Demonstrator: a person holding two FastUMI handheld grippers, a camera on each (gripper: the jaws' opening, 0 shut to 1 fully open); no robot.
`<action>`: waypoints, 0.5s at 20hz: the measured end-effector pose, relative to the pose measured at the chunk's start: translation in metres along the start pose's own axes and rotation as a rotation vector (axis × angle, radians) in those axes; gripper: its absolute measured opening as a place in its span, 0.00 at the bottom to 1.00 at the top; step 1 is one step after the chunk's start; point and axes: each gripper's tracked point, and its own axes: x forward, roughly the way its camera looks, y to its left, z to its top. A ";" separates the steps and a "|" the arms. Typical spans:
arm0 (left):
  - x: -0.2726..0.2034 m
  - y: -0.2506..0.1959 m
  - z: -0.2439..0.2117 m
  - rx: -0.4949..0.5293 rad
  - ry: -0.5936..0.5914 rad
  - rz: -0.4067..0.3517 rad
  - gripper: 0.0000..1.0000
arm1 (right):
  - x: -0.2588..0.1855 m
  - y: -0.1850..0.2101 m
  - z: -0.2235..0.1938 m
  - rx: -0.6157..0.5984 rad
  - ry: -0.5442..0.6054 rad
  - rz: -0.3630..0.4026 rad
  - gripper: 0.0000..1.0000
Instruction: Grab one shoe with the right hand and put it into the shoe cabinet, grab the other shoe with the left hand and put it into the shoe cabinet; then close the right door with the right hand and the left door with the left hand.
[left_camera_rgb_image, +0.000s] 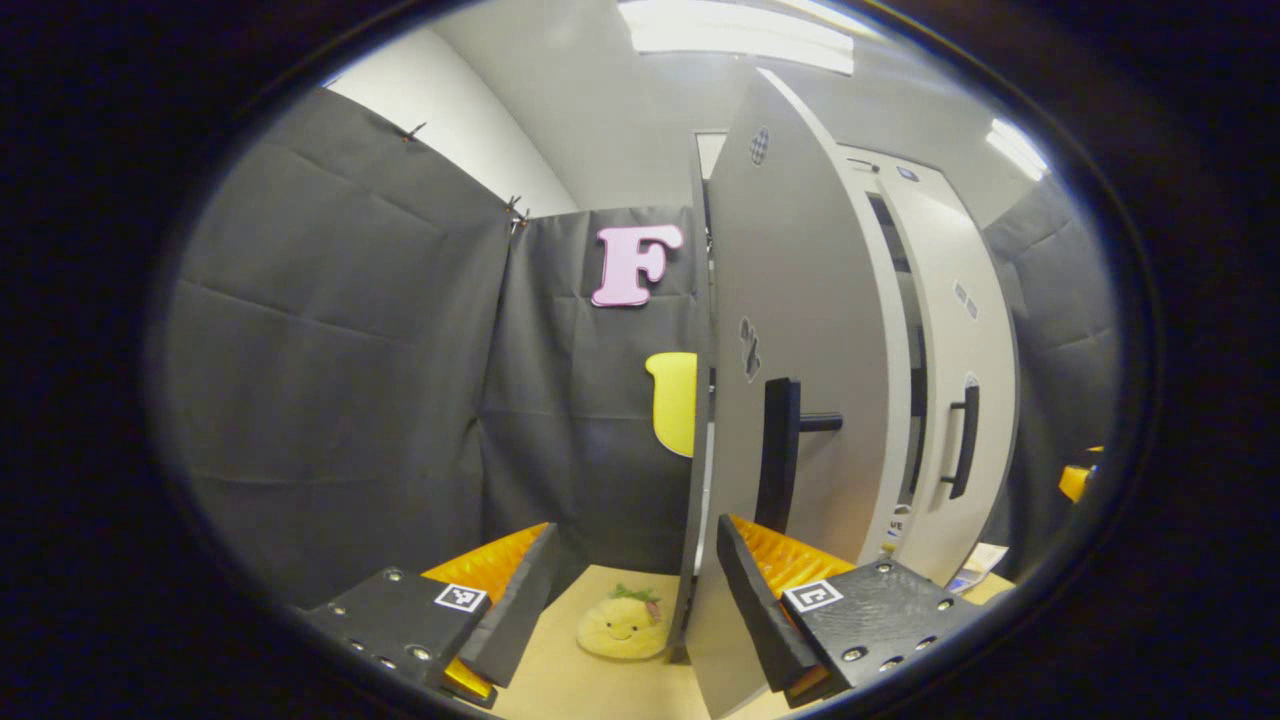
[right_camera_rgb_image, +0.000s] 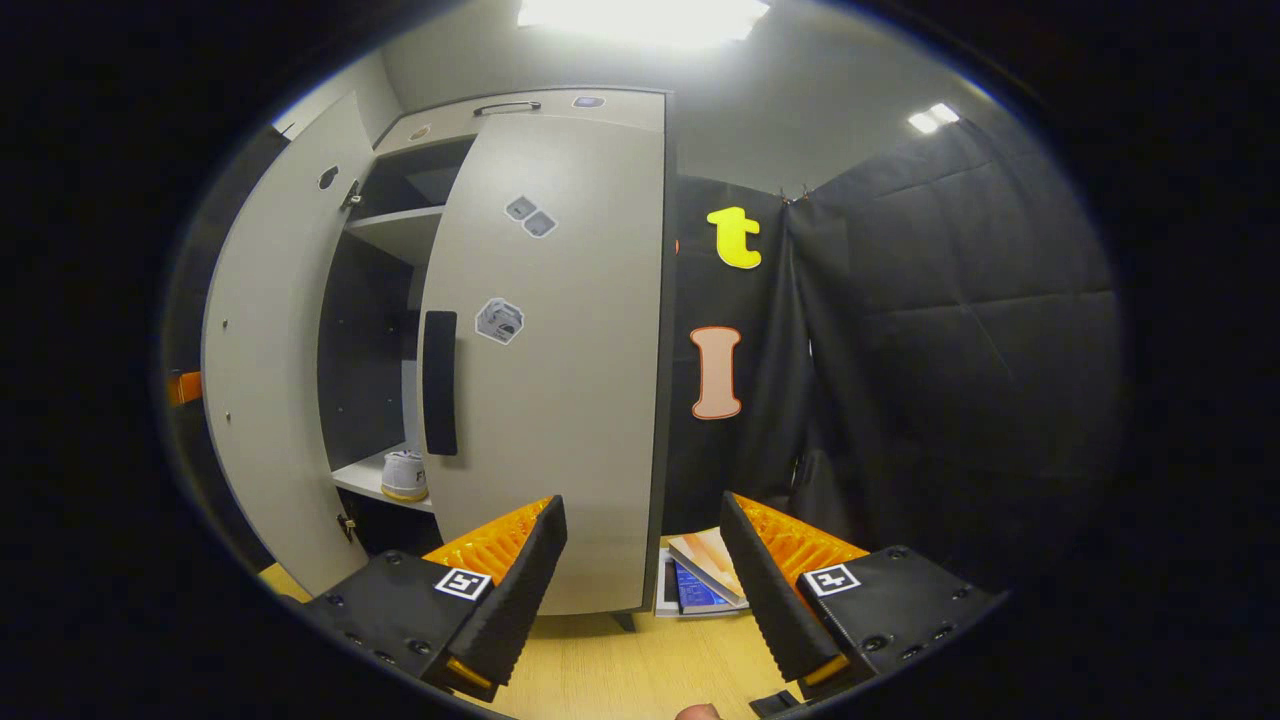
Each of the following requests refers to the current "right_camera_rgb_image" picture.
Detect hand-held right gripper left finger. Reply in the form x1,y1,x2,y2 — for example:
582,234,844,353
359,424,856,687
300,493,569,703

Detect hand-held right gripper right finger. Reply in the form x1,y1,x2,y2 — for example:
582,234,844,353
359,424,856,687
718,490,1006,703

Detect grey cabinet door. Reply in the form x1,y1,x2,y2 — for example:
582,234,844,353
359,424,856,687
415,112,669,616
200,90,376,598

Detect white canvas shoe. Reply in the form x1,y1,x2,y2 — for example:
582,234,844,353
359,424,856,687
380,450,431,503

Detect grey shoe cabinet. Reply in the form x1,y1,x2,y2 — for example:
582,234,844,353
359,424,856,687
200,85,676,631

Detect blue cover book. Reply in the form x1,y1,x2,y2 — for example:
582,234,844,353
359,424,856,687
675,560,738,613

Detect white book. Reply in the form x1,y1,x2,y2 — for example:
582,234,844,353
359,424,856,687
655,548,683,616

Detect black backdrop cloth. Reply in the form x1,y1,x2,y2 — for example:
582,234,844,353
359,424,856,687
665,110,1121,581

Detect large ceiling light panel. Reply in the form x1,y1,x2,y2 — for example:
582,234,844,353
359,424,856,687
515,0,771,46

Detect black door handle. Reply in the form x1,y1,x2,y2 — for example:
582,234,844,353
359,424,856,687
422,310,459,456

